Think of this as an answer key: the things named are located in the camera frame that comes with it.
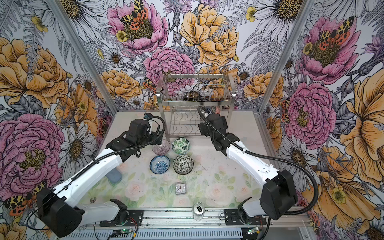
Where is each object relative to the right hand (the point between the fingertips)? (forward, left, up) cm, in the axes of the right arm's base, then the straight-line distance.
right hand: (211, 124), depth 82 cm
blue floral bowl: (-11, +31, -22) cm, 40 cm away
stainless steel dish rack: (+37, +18, -9) cm, 42 cm away
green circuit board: (-44, +43, -23) cm, 66 cm away
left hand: (-6, +31, -2) cm, 32 cm away
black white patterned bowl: (-13, +17, -21) cm, 30 cm away
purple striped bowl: (-1, +31, -23) cm, 38 cm away
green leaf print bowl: (+1, +19, -22) cm, 29 cm away
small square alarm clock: (-26, +18, -21) cm, 38 cm away
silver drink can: (-39, +8, -10) cm, 41 cm away
